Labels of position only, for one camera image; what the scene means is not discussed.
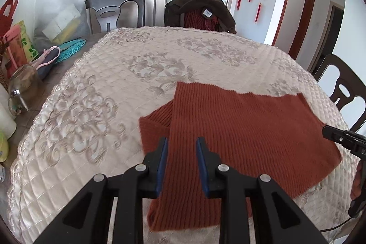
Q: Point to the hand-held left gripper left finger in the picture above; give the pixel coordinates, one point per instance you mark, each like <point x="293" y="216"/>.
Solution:
<point x="161" y="168"/>

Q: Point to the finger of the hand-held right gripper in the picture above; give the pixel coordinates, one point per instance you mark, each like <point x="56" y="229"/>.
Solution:
<point x="334" y="133"/>

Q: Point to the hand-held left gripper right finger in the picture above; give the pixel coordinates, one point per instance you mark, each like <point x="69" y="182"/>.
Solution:
<point x="203" y="168"/>

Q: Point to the rust knit sweater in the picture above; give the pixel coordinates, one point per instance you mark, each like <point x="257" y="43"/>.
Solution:
<point x="257" y="132"/>

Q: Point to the person's right hand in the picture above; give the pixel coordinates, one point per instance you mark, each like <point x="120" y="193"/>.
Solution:
<point x="357" y="181"/>

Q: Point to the dark wooden chair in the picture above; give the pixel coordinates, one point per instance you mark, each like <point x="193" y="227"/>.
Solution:
<point x="328" y="72"/>
<point x="134" y="8"/>

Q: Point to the beige quilted table cover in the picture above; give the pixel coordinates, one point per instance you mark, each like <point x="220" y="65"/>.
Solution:
<point x="100" y="89"/>

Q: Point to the red knit garment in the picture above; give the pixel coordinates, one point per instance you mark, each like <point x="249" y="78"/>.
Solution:
<point x="194" y="21"/>

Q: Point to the teal woven mat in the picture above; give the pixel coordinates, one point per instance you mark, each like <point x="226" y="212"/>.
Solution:
<point x="71" y="48"/>

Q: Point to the grey pouch with pink trim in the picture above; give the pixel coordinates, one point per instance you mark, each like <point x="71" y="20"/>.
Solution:
<point x="43" y="64"/>

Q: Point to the glass jar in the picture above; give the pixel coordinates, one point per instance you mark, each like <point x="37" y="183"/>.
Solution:
<point x="27" y="84"/>

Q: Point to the green plastic bottle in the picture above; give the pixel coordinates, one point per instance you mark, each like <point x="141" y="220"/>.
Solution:
<point x="3" y="146"/>

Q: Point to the white bottle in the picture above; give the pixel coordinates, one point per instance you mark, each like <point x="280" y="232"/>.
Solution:
<point x="5" y="115"/>

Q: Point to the green floral packet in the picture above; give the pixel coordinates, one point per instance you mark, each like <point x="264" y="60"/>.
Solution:
<point x="28" y="41"/>

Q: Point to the white plastic bag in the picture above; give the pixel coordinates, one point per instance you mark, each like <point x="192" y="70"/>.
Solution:
<point x="57" y="4"/>

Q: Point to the red tote bag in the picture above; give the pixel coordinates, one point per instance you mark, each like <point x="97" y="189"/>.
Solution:
<point x="8" y="15"/>

